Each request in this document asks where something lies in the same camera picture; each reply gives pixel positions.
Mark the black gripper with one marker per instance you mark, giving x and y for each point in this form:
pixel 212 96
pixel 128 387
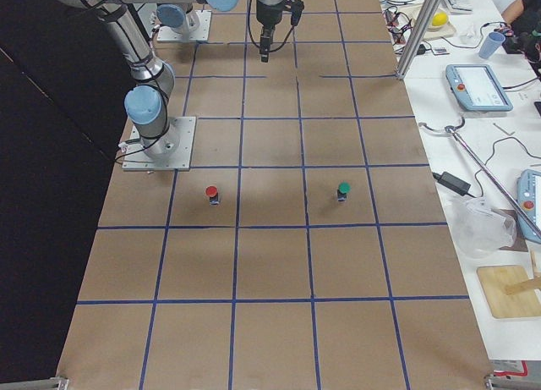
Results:
pixel 267 14

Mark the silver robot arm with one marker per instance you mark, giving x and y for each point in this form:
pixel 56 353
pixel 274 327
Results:
pixel 182 19
pixel 146 104

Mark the red push button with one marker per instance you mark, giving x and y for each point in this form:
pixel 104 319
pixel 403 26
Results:
pixel 212 193

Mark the green push button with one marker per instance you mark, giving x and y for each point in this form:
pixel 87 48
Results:
pixel 342 191

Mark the beige tray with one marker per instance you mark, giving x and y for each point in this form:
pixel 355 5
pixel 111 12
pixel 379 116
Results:
pixel 412 13

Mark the yellow lemon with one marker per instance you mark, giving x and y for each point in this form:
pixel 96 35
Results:
pixel 439 20

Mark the metal rod with hook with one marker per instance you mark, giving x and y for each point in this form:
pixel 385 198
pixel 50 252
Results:
pixel 452 131

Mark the blue plastic cup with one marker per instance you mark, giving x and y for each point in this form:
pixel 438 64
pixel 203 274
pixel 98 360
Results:
pixel 491 43

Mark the black power adapter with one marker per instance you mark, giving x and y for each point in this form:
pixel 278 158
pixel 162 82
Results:
pixel 453 183

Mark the clear plastic bag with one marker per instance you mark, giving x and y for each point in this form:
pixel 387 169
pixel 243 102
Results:
pixel 478 229

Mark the wooden board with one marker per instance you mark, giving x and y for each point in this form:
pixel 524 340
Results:
pixel 509 292

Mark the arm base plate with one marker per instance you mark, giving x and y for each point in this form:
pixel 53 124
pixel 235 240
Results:
pixel 172 151
pixel 195 28

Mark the aluminium frame post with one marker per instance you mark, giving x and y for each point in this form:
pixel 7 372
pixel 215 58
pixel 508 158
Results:
pixel 425 15

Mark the teach pendant near post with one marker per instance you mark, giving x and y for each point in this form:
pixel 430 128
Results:
pixel 476 88

